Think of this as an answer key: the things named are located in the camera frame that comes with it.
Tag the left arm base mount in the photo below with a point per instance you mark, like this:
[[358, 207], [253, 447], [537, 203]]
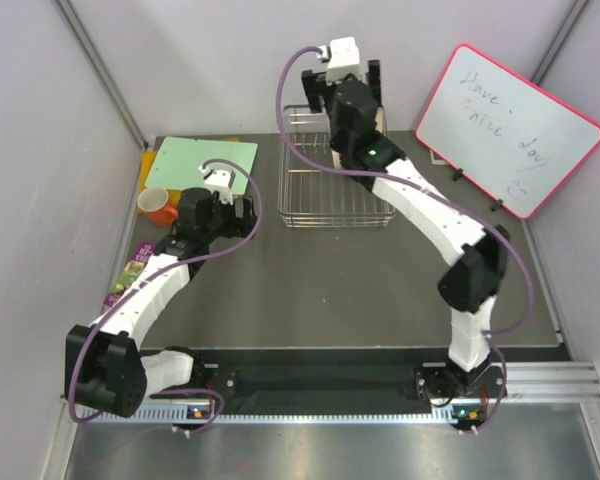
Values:
[[222, 379]]

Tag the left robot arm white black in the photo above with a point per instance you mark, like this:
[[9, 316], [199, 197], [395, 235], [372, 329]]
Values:
[[104, 367]]

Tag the aluminium frame rail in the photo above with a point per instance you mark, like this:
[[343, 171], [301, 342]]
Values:
[[331, 388]]

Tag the pink framed whiteboard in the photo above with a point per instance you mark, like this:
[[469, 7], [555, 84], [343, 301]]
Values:
[[512, 139]]

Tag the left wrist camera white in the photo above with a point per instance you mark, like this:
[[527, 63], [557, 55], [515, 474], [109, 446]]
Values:
[[219, 181]]

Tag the metal wire dish rack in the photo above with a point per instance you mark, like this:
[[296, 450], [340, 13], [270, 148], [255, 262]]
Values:
[[308, 197]]

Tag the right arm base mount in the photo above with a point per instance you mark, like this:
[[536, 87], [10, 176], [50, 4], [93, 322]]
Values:
[[443, 382]]

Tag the yellow cutting board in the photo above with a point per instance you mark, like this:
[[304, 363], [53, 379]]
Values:
[[177, 195]]

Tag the purple treehouse book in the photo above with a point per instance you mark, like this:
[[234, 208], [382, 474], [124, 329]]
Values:
[[130, 273]]

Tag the orange ceramic mug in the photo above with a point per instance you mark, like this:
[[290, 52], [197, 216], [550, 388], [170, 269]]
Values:
[[154, 203]]

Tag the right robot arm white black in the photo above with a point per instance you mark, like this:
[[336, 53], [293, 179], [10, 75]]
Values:
[[476, 258]]

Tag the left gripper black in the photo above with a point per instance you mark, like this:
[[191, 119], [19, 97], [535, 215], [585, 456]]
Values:
[[244, 226]]

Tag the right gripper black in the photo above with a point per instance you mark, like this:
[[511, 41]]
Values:
[[316, 89]]

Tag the beige bird plate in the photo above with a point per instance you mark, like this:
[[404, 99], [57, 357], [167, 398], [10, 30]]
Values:
[[380, 122]]

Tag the green plastic cutting board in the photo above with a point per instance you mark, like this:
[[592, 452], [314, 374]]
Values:
[[190, 162]]

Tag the blue cream plate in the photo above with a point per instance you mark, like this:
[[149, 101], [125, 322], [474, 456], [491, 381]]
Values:
[[337, 159]]

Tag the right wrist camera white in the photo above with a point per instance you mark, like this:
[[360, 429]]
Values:
[[342, 59]]

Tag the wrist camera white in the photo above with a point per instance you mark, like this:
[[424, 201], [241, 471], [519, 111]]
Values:
[[342, 59], [219, 181]]

